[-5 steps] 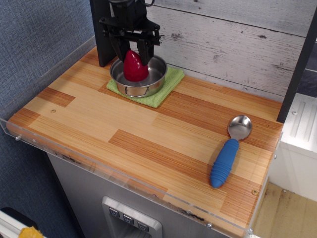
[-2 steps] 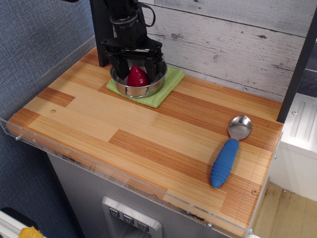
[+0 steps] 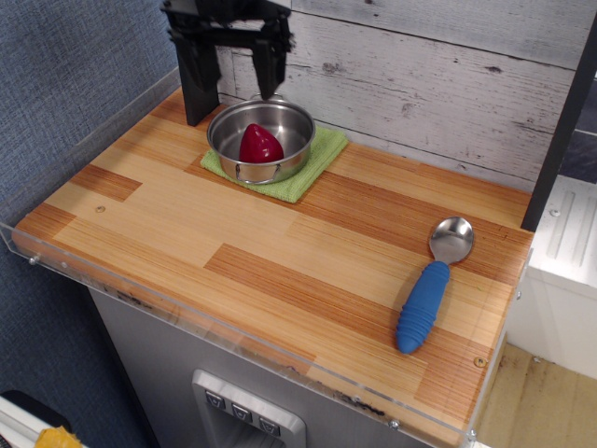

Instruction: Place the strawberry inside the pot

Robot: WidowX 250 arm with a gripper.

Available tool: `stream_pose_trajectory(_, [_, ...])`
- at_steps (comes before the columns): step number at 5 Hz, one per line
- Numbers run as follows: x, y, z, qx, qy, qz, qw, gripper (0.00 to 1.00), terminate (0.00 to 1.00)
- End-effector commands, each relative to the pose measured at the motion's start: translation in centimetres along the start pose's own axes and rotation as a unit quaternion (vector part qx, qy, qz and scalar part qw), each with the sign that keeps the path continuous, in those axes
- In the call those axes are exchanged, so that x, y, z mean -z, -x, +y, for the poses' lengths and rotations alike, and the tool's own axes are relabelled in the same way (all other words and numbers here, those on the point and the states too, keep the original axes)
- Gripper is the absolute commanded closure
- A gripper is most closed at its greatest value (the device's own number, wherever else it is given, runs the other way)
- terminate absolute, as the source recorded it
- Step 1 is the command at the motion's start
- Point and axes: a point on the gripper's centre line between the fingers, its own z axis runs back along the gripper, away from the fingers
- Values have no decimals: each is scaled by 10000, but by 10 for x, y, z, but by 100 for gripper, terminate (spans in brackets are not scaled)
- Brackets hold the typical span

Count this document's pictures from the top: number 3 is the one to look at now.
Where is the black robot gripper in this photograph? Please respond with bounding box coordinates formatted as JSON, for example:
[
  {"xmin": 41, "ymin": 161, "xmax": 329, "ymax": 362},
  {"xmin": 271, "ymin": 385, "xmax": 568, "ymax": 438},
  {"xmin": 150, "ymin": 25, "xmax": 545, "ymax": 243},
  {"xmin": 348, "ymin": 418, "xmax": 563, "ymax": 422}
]
[{"xmin": 161, "ymin": 1, "xmax": 292, "ymax": 100}]

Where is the red plastic strawberry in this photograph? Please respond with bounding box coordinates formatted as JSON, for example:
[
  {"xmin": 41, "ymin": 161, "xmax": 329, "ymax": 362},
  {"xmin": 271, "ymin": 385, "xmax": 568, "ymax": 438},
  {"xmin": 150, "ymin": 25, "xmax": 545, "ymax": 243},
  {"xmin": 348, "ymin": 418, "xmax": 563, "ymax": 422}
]
[{"xmin": 239, "ymin": 123, "xmax": 284, "ymax": 163}]

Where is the small steel pot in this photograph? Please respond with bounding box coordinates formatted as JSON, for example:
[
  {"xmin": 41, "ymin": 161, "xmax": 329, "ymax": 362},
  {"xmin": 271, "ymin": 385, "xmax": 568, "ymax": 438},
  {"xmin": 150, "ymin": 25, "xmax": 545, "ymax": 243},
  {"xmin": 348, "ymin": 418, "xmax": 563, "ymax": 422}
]
[{"xmin": 207, "ymin": 99, "xmax": 316, "ymax": 185}]

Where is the green folded cloth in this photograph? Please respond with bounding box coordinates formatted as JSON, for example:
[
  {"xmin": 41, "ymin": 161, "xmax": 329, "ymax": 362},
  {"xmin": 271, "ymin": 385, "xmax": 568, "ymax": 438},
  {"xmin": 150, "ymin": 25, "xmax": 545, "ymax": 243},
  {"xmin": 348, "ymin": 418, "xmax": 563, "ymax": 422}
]
[{"xmin": 201, "ymin": 126, "xmax": 349, "ymax": 203}]

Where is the grey toy fridge cabinet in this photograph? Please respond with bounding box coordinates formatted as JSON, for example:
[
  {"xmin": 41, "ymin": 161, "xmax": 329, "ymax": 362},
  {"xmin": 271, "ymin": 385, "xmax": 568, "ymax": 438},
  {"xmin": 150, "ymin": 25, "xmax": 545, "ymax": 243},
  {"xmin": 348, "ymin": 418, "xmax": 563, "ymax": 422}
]
[{"xmin": 91, "ymin": 290, "xmax": 424, "ymax": 447}]

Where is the clear acrylic table guard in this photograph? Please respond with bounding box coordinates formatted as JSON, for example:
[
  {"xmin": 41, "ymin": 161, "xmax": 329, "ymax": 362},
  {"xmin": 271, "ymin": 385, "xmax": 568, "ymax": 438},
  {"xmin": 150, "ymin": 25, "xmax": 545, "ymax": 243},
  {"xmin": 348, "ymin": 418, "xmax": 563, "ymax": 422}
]
[{"xmin": 1, "ymin": 74, "xmax": 532, "ymax": 447}]

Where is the silver dispenser button panel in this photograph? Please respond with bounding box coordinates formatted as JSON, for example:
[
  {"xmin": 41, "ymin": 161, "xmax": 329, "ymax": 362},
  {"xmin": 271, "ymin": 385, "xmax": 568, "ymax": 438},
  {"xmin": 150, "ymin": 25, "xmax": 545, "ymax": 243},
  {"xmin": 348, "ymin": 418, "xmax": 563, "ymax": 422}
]
[{"xmin": 192, "ymin": 370, "xmax": 307, "ymax": 447}]

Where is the white ribbed side counter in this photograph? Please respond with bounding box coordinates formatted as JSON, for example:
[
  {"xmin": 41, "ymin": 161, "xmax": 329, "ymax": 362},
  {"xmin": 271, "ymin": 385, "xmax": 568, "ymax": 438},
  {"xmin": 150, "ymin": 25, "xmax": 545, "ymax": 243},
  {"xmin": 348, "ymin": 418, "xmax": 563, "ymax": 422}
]
[{"xmin": 506, "ymin": 175, "xmax": 596, "ymax": 378}]

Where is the yellow object at corner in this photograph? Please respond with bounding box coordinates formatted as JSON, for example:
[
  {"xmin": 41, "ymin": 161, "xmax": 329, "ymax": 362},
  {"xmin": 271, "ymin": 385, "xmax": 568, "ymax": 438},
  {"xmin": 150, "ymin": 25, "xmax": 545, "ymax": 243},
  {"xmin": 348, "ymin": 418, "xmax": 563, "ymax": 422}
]
[{"xmin": 34, "ymin": 427, "xmax": 83, "ymax": 448}]

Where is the left black frame post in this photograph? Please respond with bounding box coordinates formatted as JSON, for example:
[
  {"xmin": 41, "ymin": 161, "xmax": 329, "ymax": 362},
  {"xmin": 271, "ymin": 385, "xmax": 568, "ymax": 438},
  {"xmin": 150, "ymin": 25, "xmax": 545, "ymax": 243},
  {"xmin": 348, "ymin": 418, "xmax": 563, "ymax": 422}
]
[{"xmin": 162, "ymin": 1, "xmax": 219, "ymax": 126}]

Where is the black frame post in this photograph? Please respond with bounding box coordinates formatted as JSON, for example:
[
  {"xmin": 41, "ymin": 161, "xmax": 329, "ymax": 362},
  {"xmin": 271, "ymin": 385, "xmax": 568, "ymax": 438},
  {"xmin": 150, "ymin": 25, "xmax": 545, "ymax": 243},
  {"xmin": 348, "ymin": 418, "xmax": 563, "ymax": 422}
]
[
  {"xmin": 521, "ymin": 18, "xmax": 596, "ymax": 232},
  {"xmin": 162, "ymin": 1, "xmax": 219, "ymax": 126}
]

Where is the blue handled metal spoon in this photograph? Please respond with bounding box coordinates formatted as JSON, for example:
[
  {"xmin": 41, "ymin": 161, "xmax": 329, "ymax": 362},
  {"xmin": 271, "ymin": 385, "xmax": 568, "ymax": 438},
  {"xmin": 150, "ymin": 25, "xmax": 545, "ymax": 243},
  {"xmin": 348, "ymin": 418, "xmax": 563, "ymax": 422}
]
[{"xmin": 396, "ymin": 217, "xmax": 474, "ymax": 355}]

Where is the right black frame post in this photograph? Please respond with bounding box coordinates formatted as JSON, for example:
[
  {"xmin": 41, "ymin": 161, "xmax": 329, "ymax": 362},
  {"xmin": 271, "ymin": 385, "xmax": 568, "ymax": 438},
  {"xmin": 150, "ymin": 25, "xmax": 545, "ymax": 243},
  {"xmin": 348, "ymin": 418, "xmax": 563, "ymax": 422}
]
[{"xmin": 521, "ymin": 18, "xmax": 596, "ymax": 232}]

